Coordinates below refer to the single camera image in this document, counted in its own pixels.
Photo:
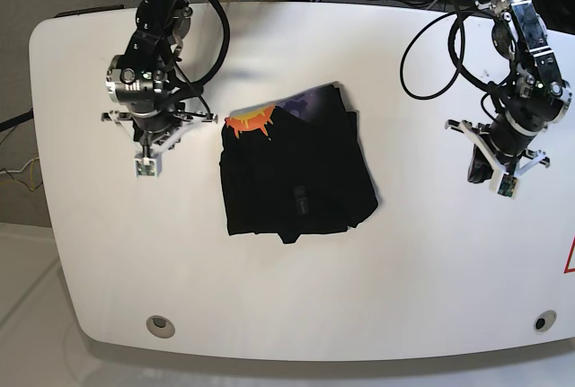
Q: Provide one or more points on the table grommet hole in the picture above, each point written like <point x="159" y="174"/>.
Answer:
<point x="545" y="321"/>
<point x="160" y="327"/>

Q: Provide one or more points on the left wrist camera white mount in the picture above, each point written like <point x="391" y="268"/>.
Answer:
<point x="489" y="163"/>

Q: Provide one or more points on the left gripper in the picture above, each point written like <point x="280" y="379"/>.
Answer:
<point x="509" y="135"/>

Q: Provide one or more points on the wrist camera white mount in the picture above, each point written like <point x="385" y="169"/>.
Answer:
<point x="489" y="163"/>
<point x="148" y="158"/>

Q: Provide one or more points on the black T-shirt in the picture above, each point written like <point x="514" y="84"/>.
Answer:
<point x="295" y="167"/>

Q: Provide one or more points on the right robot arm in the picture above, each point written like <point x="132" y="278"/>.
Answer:
<point x="147" y="79"/>

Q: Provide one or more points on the red triangle sticker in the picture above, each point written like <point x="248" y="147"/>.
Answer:
<point x="570" y="263"/>

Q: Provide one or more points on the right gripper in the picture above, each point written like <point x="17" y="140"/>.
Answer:
<point x="155" y="129"/>

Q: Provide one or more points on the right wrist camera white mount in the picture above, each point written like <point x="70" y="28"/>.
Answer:
<point x="148" y="158"/>

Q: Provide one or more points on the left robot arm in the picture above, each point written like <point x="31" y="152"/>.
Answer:
<point x="529" y="99"/>

